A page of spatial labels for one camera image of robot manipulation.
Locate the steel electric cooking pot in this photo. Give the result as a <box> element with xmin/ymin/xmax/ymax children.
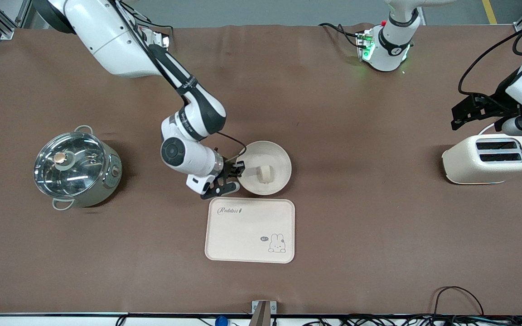
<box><xmin>34</xmin><ymin>125</ymin><xmax>123</xmax><ymax>211</ymax></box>

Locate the black cable bundle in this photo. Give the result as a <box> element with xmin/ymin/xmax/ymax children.
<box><xmin>302</xmin><ymin>314</ymin><xmax>522</xmax><ymax>326</ymax></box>

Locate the brown table mat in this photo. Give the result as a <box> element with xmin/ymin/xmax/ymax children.
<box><xmin>0</xmin><ymin>23</ymin><xmax>522</xmax><ymax>316</ymax></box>

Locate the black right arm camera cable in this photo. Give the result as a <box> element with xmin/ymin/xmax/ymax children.
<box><xmin>111</xmin><ymin>0</ymin><xmax>247</xmax><ymax>164</ymax></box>

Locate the glass pot lid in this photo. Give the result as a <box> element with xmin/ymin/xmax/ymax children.
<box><xmin>34</xmin><ymin>132</ymin><xmax>108</xmax><ymax>199</ymax></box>

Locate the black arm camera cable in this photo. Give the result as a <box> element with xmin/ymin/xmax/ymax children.
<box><xmin>111</xmin><ymin>0</ymin><xmax>247</xmax><ymax>164</ymax></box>
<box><xmin>458</xmin><ymin>16</ymin><xmax>522</xmax><ymax>110</ymax></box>

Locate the thin black looped cable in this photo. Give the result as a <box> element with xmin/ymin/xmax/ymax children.
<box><xmin>433</xmin><ymin>286</ymin><xmax>485</xmax><ymax>316</ymax></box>

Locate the cream two-slot toaster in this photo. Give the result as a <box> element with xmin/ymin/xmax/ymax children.
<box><xmin>441</xmin><ymin>134</ymin><xmax>522</xmax><ymax>185</ymax></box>

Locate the black arm base cable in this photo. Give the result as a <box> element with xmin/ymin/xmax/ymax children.
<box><xmin>130</xmin><ymin>9</ymin><xmax>174</xmax><ymax>38</ymax></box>
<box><xmin>319</xmin><ymin>22</ymin><xmax>362</xmax><ymax>48</ymax></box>

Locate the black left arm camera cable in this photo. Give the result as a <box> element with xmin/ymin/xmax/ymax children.
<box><xmin>458</xmin><ymin>16</ymin><xmax>522</xmax><ymax>110</ymax></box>

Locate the metal table edge bracket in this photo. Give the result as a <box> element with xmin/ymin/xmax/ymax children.
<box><xmin>251</xmin><ymin>300</ymin><xmax>278</xmax><ymax>326</ymax></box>

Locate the cream round plate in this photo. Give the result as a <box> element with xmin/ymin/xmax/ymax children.
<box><xmin>236</xmin><ymin>141</ymin><xmax>292</xmax><ymax>196</ymax></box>

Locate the cream rabbit print tray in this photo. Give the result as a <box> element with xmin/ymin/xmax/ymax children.
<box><xmin>204</xmin><ymin>197</ymin><xmax>296</xmax><ymax>264</ymax></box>

